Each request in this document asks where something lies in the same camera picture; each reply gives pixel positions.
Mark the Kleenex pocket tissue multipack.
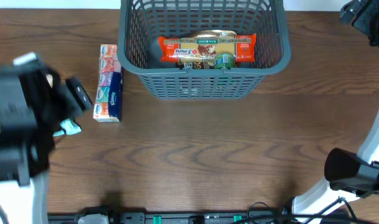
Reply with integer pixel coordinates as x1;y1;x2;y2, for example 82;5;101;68
93;44;123;122

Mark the small teal packet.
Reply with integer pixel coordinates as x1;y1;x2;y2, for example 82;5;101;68
53;119;82;137

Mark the Nescafe Gold coffee bag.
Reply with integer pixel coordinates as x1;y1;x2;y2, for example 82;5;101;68
175;30;236;70

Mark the orange San Remo spaghetti pack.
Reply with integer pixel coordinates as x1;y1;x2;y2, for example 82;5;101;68
157;34;256;62

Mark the green capped small bottle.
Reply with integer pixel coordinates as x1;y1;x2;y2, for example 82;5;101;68
213;52;235;69

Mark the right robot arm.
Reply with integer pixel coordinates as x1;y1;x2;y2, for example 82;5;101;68
280;0;379;223

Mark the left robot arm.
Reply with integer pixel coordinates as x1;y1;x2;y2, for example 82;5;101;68
0;63;92;223

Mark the grey plastic lattice basket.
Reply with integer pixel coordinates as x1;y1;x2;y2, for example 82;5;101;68
118;0;291;99

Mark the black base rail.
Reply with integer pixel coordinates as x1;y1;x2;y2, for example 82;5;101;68
47;207;352;224

